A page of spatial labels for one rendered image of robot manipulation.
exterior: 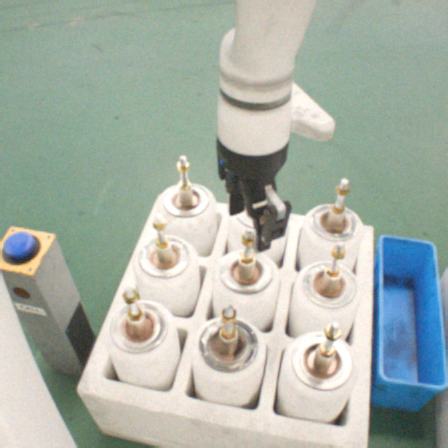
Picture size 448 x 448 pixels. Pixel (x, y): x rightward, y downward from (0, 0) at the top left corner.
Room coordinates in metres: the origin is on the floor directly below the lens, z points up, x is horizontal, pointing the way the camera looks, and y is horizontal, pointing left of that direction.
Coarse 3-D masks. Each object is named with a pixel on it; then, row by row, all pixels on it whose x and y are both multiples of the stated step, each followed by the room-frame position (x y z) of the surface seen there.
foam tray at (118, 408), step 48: (144, 240) 0.52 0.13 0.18; (288, 240) 0.52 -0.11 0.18; (288, 288) 0.42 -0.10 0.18; (192, 336) 0.34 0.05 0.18; (96, 384) 0.26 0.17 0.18; (192, 384) 0.29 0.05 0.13; (144, 432) 0.24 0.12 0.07; (192, 432) 0.22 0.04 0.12; (240, 432) 0.21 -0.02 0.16; (288, 432) 0.20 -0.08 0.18; (336, 432) 0.20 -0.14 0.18
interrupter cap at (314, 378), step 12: (312, 336) 0.30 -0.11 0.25; (324, 336) 0.30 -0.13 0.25; (300, 348) 0.28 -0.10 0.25; (312, 348) 0.28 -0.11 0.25; (336, 348) 0.28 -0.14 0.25; (300, 360) 0.27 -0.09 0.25; (312, 360) 0.27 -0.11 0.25; (336, 360) 0.27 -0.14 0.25; (348, 360) 0.26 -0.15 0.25; (300, 372) 0.25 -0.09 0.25; (312, 372) 0.25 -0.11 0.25; (324, 372) 0.25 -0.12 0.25; (336, 372) 0.25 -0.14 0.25; (348, 372) 0.25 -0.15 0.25; (312, 384) 0.23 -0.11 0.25; (324, 384) 0.23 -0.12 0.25; (336, 384) 0.23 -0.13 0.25
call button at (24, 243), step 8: (24, 232) 0.41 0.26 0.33; (8, 240) 0.39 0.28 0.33; (16, 240) 0.39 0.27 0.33; (24, 240) 0.39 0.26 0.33; (32, 240) 0.39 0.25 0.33; (8, 248) 0.38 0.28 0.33; (16, 248) 0.38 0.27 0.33; (24, 248) 0.38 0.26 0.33; (32, 248) 0.39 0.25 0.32; (16, 256) 0.37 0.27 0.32; (24, 256) 0.38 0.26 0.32
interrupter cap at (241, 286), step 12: (240, 252) 0.44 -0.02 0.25; (252, 252) 0.44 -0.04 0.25; (228, 264) 0.41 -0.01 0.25; (264, 264) 0.41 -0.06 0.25; (228, 276) 0.39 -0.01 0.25; (264, 276) 0.39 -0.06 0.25; (228, 288) 0.37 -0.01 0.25; (240, 288) 0.37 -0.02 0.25; (252, 288) 0.37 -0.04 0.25; (264, 288) 0.37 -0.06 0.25
